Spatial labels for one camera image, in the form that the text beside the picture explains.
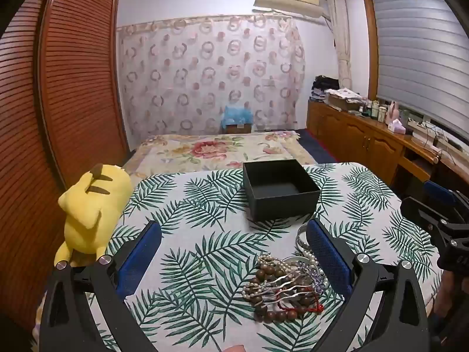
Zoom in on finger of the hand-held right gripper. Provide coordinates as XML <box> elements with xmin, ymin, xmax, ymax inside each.
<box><xmin>421</xmin><ymin>180</ymin><xmax>469</xmax><ymax>215</ymax></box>
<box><xmin>400</xmin><ymin>197</ymin><xmax>469</xmax><ymax>244</ymax></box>

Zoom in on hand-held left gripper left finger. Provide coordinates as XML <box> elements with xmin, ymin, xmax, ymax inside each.
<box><xmin>40</xmin><ymin>221</ymin><xmax>162</xmax><ymax>352</ymax></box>

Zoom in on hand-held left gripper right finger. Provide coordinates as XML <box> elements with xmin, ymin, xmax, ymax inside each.
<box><xmin>306</xmin><ymin>218</ymin><xmax>431</xmax><ymax>352</ymax></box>

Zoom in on purple bead bracelet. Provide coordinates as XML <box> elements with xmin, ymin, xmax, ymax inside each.
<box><xmin>297</xmin><ymin>260</ymin><xmax>329</xmax><ymax>290</ymax></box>

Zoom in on silver bangle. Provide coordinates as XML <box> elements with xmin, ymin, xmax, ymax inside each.
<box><xmin>296</xmin><ymin>225</ymin><xmax>316</xmax><ymax>255</ymax></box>

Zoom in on red string bracelet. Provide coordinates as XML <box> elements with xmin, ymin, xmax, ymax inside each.
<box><xmin>278</xmin><ymin>292</ymin><xmax>325</xmax><ymax>313</ymax></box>

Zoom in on black jewelry box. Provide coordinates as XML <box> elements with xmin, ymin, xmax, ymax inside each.
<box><xmin>242</xmin><ymin>160</ymin><xmax>321</xmax><ymax>222</ymax></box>

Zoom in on pearl necklace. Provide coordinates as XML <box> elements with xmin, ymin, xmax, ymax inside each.
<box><xmin>241</xmin><ymin>254</ymin><xmax>324</xmax><ymax>301</ymax></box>

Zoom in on person's right forearm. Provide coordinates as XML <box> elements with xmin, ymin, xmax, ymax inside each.
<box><xmin>434</xmin><ymin>269</ymin><xmax>469</xmax><ymax>338</ymax></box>

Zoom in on white power strip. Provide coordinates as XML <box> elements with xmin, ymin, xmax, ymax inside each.
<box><xmin>408</xmin><ymin>122</ymin><xmax>437</xmax><ymax>137</ymax></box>

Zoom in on yellow plush toy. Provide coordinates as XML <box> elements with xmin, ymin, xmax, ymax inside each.
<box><xmin>54</xmin><ymin>164</ymin><xmax>134</xmax><ymax>268</ymax></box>

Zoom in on row of cosmetic bottles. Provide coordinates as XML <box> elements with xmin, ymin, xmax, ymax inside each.
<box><xmin>361</xmin><ymin>99</ymin><xmax>389</xmax><ymax>120</ymax></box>

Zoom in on long wooden cabinet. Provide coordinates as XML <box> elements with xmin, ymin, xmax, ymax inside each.
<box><xmin>306</xmin><ymin>101</ymin><xmax>469</xmax><ymax>199</ymax></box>

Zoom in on navy blue cloth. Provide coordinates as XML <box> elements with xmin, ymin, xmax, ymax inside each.
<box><xmin>296</xmin><ymin>128</ymin><xmax>338</xmax><ymax>164</ymax></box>

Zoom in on floral blanket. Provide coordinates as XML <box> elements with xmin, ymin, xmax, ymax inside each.
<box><xmin>123</xmin><ymin>131</ymin><xmax>317</xmax><ymax>180</ymax></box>

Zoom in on open cardboard box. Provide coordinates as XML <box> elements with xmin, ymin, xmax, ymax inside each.
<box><xmin>326</xmin><ymin>89</ymin><xmax>363</xmax><ymax>112</ymax></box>

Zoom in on grey window blind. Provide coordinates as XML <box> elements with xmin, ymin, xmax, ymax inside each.
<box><xmin>366</xmin><ymin>0</ymin><xmax>469</xmax><ymax>136</ymax></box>

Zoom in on stack of folded clothes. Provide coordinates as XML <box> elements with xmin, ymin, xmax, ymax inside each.
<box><xmin>310</xmin><ymin>75</ymin><xmax>341</xmax><ymax>103</ymax></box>

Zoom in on blue plastic bag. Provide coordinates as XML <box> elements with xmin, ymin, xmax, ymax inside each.
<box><xmin>222</xmin><ymin>106</ymin><xmax>254</xmax><ymax>127</ymax></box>

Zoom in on beige tied curtain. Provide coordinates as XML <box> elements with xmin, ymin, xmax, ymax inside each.
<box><xmin>325</xmin><ymin>0</ymin><xmax>352</xmax><ymax>90</ymax></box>

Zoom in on wooden louvered wardrobe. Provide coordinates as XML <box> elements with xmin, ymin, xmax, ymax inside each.
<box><xmin>0</xmin><ymin>0</ymin><xmax>130</xmax><ymax>334</ymax></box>

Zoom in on circle print curtain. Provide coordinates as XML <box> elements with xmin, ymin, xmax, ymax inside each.
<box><xmin>117</xmin><ymin>13</ymin><xmax>305</xmax><ymax>140</ymax></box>

